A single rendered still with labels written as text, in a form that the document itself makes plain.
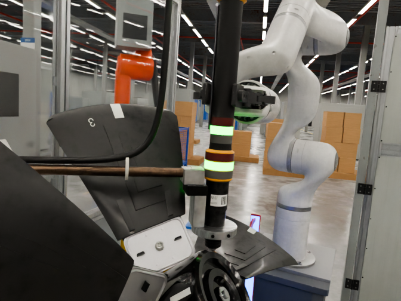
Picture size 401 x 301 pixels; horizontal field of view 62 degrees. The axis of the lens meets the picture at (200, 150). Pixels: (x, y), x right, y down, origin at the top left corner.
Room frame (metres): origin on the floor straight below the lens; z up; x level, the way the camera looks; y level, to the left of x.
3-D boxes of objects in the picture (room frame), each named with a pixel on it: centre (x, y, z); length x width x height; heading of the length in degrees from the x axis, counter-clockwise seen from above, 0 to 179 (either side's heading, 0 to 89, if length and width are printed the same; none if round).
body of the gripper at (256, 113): (0.60, -0.07, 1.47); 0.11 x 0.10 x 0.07; 159
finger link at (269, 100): (0.55, -0.09, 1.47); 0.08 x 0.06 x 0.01; 39
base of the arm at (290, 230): (1.15, -0.34, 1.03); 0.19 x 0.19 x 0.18
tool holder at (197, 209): (0.49, -0.02, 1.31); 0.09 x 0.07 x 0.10; 104
